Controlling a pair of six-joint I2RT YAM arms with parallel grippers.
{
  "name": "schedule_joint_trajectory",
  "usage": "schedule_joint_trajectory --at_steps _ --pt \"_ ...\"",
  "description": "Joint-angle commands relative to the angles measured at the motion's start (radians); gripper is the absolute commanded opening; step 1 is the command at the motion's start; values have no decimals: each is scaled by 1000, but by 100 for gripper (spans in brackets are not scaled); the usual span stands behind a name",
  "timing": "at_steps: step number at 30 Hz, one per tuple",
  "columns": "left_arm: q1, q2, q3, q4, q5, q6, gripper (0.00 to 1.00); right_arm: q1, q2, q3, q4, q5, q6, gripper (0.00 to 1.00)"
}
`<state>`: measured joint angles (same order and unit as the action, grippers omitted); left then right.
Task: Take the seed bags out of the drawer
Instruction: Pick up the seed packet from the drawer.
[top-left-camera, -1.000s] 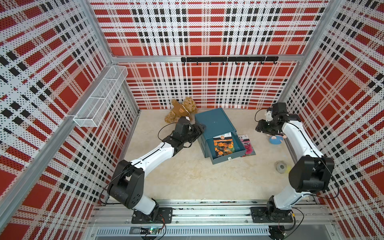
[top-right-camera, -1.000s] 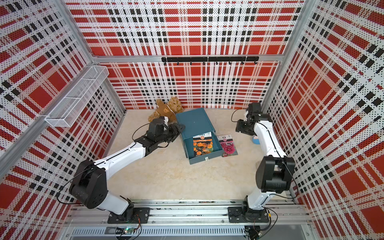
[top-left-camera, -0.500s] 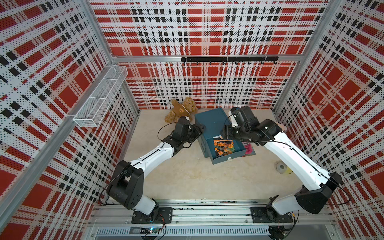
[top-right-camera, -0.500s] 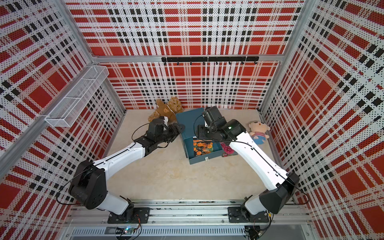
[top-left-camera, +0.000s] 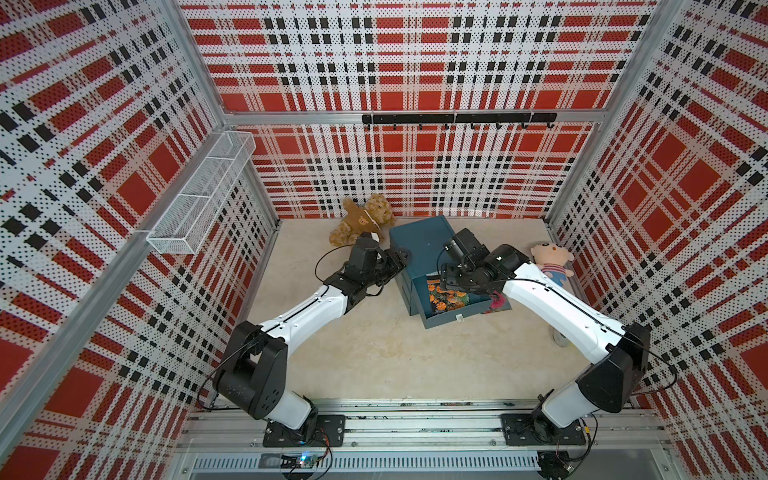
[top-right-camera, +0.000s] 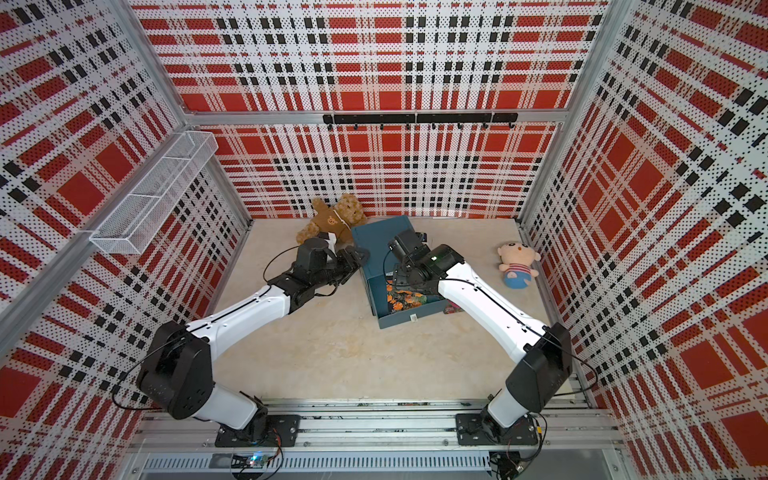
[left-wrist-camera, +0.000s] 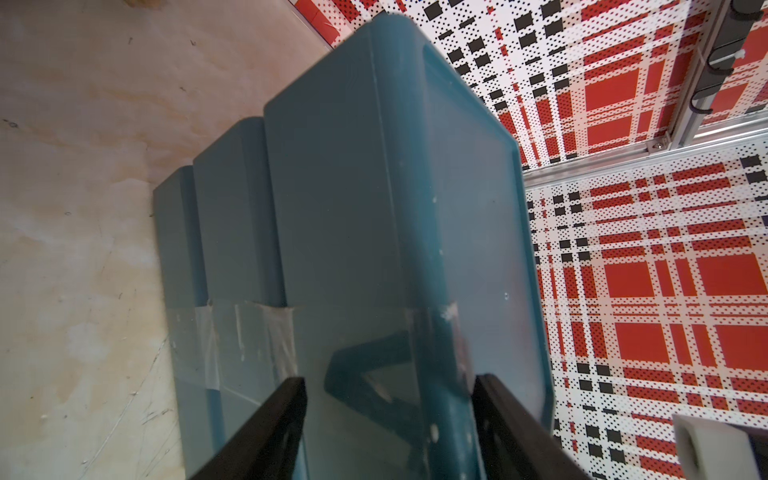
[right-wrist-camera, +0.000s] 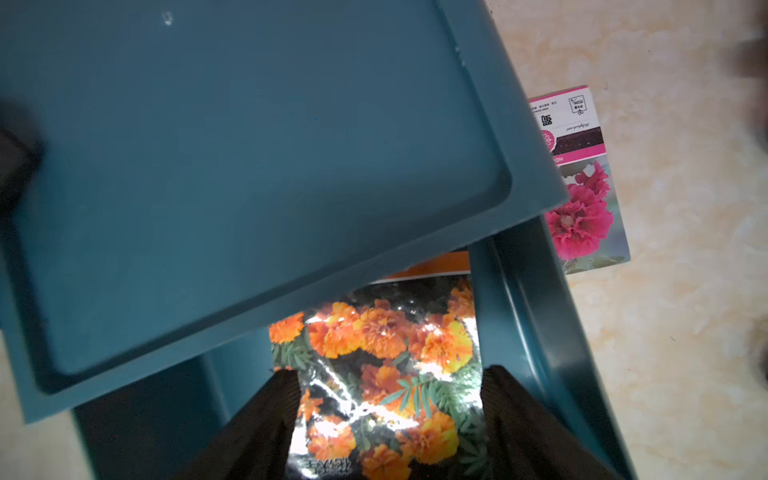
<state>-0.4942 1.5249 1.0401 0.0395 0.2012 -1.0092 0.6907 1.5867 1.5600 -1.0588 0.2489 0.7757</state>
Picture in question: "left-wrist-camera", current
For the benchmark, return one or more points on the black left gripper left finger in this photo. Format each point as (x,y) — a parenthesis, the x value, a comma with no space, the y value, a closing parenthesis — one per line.
(267,444)

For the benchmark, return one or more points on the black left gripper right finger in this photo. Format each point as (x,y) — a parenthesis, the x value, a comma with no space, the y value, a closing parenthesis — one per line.
(512,442)

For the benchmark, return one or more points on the teal drawer cabinet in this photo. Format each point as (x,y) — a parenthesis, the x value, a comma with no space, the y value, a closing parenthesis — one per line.
(369,234)

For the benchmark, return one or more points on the black hook rail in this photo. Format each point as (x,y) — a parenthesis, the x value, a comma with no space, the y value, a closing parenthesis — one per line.
(737,38)

